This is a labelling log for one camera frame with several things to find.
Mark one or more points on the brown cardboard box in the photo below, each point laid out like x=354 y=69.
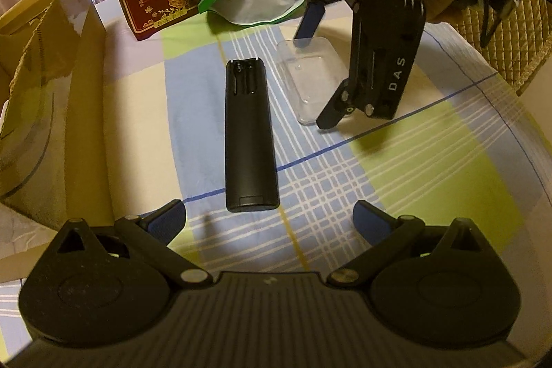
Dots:
x=53 y=158

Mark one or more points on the black remote control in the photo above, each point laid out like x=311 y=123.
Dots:
x=250 y=163

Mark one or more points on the quilted beige chair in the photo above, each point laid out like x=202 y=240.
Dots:
x=521 y=39

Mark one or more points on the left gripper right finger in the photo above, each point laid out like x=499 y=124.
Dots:
x=387 y=237

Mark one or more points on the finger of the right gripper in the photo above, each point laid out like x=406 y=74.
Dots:
x=310 y=21
x=341 y=103

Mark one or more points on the clear plastic tray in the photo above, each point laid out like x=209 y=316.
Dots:
x=311 y=71

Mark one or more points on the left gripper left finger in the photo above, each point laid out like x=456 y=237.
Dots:
x=149 y=235

